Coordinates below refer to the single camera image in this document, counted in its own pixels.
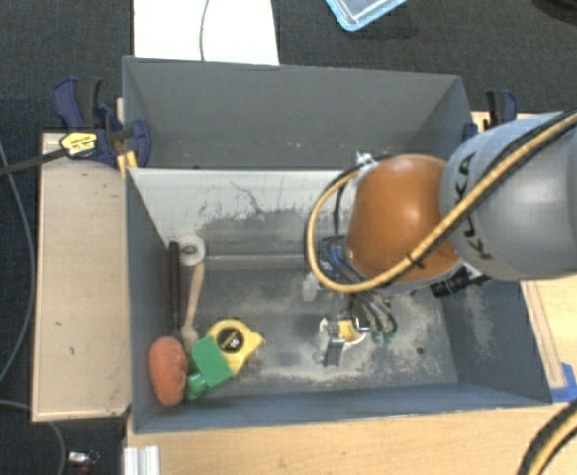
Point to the white and yellow cup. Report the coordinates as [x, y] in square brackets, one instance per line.
[351, 333]

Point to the black cylinder on white bracket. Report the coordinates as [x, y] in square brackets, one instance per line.
[450, 283]

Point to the green toy block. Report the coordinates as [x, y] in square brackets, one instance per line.
[211, 364]

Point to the yellow tape measure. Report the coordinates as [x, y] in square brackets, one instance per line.
[236, 342]

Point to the orange-red sponge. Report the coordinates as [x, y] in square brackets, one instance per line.
[167, 371]

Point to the pale wood board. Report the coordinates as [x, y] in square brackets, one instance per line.
[80, 275]

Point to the grey metal bin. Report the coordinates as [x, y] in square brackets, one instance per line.
[278, 117]

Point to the white tape roll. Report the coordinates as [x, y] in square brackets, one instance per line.
[195, 255]

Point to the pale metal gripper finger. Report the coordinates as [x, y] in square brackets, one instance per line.
[320, 344]
[334, 354]

